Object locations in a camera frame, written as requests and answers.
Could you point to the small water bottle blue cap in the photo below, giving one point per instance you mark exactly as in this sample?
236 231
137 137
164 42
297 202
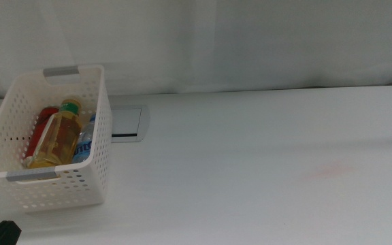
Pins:
85 144

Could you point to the yellow tea bottle white cap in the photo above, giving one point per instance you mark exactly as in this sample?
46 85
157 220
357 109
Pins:
58 139

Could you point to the red cola can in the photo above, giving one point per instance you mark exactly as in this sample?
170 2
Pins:
39 131

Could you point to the white backdrop sheet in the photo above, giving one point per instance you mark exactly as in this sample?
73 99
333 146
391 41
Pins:
216 37

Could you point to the white perforated plastic basket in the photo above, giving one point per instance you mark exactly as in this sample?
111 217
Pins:
97 163

